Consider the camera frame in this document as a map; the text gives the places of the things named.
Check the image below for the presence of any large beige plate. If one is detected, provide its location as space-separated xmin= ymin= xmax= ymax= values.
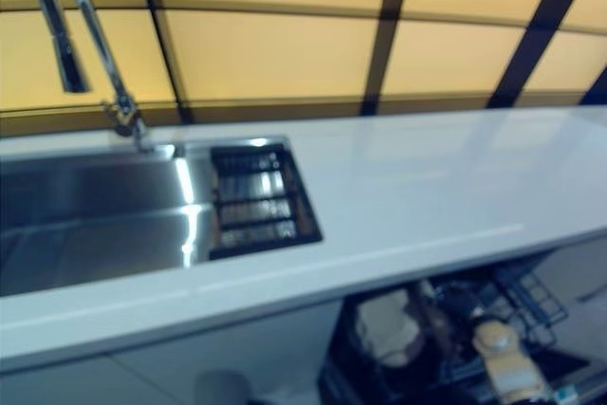
xmin=355 ymin=290 xmax=426 ymax=369

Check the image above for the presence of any small beige plate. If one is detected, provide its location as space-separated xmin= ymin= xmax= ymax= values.
xmin=413 ymin=280 xmax=451 ymax=354

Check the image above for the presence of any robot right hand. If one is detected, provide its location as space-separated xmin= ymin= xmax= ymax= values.
xmin=438 ymin=284 xmax=494 ymax=330

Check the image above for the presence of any stainless steel sink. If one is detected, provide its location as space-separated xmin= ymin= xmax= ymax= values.
xmin=0 ymin=134 xmax=324 ymax=298

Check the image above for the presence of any dishwasher wire basket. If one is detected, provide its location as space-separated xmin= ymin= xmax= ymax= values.
xmin=492 ymin=262 xmax=570 ymax=345

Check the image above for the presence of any white cabinet door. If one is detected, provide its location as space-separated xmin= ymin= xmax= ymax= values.
xmin=0 ymin=352 xmax=148 ymax=405
xmin=111 ymin=301 xmax=343 ymax=405

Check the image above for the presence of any black dish drying rack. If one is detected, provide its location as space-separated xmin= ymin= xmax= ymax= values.
xmin=208 ymin=137 xmax=324 ymax=262

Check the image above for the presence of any chrome kitchen faucet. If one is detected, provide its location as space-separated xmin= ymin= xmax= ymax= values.
xmin=30 ymin=0 xmax=154 ymax=154

